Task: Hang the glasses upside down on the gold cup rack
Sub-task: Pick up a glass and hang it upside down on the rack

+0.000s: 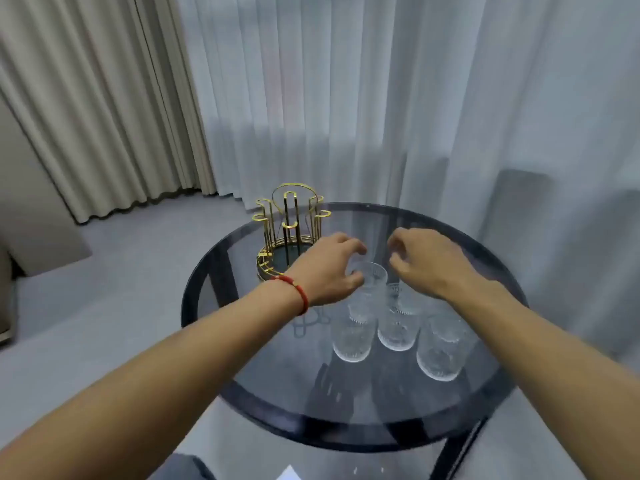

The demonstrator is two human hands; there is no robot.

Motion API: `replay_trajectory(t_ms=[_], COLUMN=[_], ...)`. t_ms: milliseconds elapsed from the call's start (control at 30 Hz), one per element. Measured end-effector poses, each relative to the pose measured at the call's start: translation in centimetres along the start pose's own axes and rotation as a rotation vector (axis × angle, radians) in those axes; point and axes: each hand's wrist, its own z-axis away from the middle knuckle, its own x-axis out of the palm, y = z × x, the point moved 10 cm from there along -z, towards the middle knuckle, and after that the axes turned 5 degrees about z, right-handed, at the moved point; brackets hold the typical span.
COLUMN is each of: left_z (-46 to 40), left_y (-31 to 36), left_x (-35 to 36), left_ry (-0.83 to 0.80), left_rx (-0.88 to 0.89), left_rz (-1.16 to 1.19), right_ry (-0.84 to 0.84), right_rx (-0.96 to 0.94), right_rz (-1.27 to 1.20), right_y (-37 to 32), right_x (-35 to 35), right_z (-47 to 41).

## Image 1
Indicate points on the person's left hand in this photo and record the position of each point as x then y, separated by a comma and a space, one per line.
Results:
325, 274

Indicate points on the person's right hand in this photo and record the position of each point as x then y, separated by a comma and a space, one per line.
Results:
435, 267

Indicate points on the clear ribbed drinking glass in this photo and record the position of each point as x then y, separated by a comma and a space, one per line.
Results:
398, 337
352, 342
442, 354
407, 302
372, 282

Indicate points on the person's left forearm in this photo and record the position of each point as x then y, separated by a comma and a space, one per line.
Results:
150, 384

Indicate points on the person's right forearm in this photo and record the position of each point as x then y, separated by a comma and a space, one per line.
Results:
550, 374

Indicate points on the white sheer curtain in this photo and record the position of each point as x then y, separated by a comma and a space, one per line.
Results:
350, 94

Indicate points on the white paper sheet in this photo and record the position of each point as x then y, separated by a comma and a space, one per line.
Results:
289, 473

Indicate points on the beige pleated curtain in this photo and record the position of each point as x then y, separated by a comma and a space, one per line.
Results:
100, 94

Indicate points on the beige sofa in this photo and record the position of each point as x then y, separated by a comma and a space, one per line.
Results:
5, 294

